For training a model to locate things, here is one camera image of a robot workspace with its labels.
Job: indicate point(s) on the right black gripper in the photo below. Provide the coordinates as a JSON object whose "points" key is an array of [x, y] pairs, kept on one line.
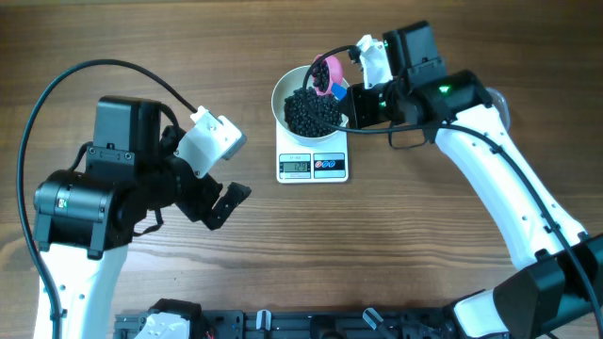
{"points": [[358, 115]]}

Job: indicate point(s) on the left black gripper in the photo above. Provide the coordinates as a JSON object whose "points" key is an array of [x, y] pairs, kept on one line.
{"points": [[201, 205]]}

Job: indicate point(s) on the pink scoop blue handle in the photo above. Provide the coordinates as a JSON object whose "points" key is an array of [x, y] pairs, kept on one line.
{"points": [[336, 87]]}

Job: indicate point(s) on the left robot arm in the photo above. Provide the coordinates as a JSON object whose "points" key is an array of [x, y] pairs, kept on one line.
{"points": [[87, 214]]}

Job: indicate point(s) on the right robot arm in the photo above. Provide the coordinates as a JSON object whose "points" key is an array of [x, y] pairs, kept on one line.
{"points": [[558, 265]]}

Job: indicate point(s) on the white digital kitchen scale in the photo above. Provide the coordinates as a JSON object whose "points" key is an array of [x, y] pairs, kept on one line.
{"points": [[302, 160]]}

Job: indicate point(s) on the black beans in scoop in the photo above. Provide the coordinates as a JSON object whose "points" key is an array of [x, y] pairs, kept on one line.
{"points": [[321, 77]]}

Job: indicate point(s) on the black beans in bowl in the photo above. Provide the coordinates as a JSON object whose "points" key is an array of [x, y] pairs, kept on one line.
{"points": [[301, 123]]}

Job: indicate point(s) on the white ceramic bowl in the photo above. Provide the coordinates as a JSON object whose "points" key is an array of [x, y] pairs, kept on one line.
{"points": [[284, 88]]}

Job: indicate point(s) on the clear plastic container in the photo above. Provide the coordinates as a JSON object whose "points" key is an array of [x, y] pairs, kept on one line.
{"points": [[502, 107]]}

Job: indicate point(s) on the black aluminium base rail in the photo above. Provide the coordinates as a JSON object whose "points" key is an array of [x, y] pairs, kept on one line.
{"points": [[422, 323]]}

